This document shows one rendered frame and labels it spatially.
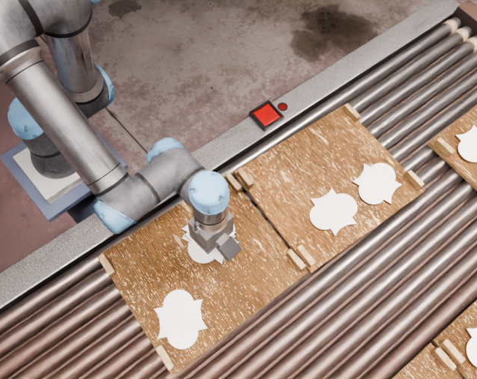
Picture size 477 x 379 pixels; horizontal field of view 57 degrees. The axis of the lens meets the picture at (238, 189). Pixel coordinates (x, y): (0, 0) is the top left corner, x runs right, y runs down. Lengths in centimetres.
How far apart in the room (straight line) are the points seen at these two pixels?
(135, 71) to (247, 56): 66
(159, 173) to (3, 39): 34
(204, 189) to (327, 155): 56
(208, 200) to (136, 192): 14
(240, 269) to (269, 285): 8
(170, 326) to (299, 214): 44
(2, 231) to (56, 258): 117
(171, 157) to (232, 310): 43
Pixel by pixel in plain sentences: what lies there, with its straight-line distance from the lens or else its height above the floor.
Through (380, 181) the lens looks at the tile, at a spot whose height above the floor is 95.
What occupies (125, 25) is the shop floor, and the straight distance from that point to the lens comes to 294.
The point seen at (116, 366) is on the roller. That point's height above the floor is 92.
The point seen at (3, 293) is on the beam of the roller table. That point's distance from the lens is 127.
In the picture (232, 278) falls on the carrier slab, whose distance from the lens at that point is 113.
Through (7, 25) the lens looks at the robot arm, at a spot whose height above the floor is 149.
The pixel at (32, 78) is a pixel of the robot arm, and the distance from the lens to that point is 84.
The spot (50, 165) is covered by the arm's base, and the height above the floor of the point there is 94.
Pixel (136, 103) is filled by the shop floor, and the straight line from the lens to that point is 255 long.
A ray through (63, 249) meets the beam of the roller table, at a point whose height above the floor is 92.
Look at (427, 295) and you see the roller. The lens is 126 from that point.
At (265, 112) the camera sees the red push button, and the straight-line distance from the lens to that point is 136.
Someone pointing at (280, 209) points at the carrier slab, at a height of 94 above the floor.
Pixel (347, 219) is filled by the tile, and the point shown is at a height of 95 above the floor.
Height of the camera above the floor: 204
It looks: 65 degrees down
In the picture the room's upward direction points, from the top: 5 degrees clockwise
